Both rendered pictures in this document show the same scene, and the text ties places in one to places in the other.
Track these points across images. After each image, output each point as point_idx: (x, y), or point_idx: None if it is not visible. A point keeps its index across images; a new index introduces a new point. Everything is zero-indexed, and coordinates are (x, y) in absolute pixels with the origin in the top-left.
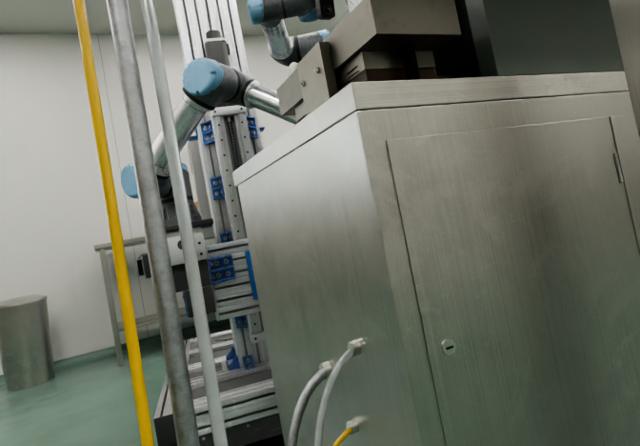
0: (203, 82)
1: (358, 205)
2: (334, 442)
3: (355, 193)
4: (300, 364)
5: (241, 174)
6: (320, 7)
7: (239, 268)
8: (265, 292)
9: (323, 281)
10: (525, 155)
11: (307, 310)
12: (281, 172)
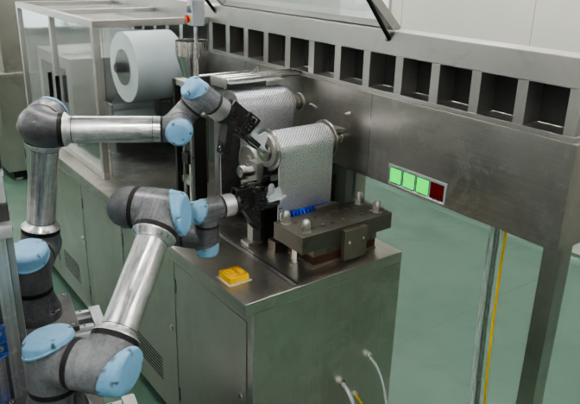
0: (189, 221)
1: (389, 295)
2: (361, 401)
3: (389, 292)
4: (307, 400)
5: (267, 304)
6: (230, 147)
7: None
8: (272, 381)
9: (352, 337)
10: None
11: (330, 362)
12: (334, 292)
